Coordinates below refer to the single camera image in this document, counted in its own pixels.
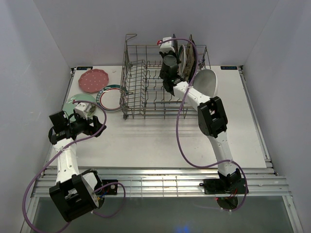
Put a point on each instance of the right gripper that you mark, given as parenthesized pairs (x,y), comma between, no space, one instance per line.
(173,54)

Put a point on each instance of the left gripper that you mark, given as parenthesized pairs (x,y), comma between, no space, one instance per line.
(92,130)

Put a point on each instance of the striped rim plate front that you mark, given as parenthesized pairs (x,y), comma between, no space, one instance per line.
(182,59)

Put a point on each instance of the striped rim plate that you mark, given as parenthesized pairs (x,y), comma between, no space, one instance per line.
(182,59)
(109,98)

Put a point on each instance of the beige floral square plate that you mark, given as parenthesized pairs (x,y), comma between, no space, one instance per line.
(190,61)

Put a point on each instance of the black floral square plate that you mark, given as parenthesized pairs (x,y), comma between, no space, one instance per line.
(195,60)

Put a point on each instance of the white oval plate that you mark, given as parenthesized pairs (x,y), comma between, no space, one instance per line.
(206,82)

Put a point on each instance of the teal square plate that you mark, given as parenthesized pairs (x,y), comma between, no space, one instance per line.
(175,48)

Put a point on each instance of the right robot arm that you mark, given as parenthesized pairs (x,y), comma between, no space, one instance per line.
(212,122)

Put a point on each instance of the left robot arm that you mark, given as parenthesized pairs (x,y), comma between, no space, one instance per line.
(74,193)

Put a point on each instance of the striped rim plate rear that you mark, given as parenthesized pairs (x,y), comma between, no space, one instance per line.
(109,98)

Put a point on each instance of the pink dotted plate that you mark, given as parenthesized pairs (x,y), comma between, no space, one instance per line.
(92,81)

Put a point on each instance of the right corner logo sticker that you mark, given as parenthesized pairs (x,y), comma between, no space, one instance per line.
(229,67)

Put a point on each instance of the corner logo sticker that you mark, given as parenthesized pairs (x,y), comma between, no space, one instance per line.
(229,67)
(85,68)

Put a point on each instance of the left corner logo sticker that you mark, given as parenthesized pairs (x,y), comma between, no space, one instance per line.
(85,68)

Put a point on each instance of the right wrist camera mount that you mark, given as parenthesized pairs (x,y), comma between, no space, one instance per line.
(166,45)

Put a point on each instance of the grey wire dish rack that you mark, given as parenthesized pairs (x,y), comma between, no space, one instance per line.
(142,91)

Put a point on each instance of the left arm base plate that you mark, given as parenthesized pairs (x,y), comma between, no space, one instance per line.
(111,187)

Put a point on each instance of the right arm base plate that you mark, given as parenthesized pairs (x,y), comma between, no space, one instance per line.
(217,186)

